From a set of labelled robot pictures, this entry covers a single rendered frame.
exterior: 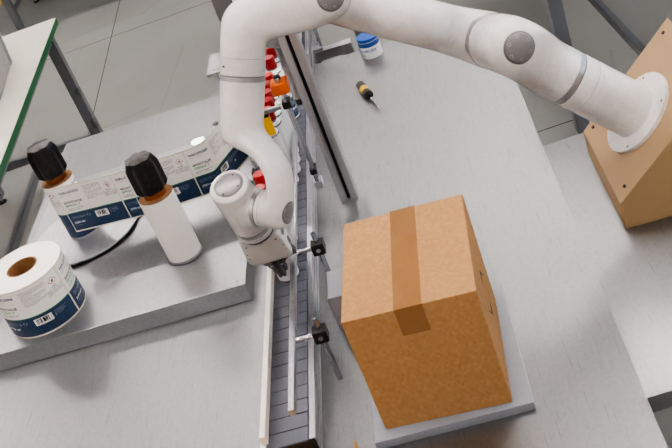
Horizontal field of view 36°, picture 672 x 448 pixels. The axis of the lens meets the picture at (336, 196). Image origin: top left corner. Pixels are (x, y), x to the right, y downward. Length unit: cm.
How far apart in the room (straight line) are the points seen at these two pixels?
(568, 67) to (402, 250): 56
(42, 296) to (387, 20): 108
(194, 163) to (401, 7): 86
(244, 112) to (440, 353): 61
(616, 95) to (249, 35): 78
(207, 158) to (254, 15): 76
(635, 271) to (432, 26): 64
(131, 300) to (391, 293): 92
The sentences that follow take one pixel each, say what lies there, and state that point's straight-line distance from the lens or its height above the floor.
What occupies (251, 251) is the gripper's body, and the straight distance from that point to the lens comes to 219.
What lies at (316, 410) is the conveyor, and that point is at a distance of 201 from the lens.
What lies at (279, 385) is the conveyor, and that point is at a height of 88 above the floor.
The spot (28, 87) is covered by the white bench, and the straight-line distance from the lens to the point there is 442.
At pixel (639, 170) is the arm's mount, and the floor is 95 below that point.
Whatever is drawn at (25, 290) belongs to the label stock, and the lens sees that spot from 252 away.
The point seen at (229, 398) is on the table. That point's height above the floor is 83.
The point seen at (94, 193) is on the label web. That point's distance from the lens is 277.
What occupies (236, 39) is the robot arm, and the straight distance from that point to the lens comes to 200.
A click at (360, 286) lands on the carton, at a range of 182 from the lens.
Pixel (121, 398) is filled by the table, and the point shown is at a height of 83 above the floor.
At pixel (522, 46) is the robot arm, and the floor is 129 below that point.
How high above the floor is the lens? 219
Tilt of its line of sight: 31 degrees down
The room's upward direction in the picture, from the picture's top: 21 degrees counter-clockwise
